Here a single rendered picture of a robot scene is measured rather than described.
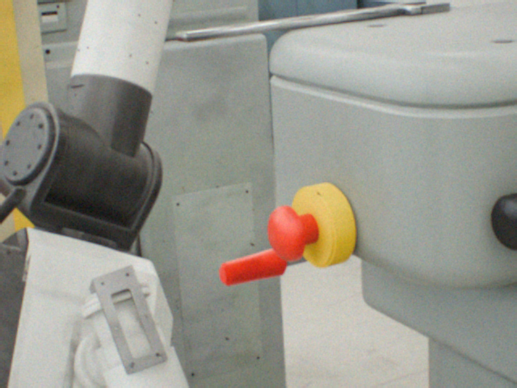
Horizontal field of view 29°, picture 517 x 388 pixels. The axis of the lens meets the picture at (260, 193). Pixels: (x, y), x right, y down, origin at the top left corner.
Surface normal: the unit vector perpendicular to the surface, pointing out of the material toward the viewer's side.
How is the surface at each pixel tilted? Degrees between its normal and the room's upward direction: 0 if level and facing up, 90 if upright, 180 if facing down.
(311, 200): 90
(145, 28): 78
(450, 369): 90
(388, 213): 90
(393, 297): 90
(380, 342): 0
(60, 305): 59
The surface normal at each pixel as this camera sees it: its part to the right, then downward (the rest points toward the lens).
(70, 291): 0.50, -0.35
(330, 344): -0.06, -0.96
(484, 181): 0.02, 0.27
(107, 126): 0.28, -0.14
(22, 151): -0.66, -0.26
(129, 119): 0.70, -0.02
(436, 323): -0.87, 0.18
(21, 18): 0.48, 0.21
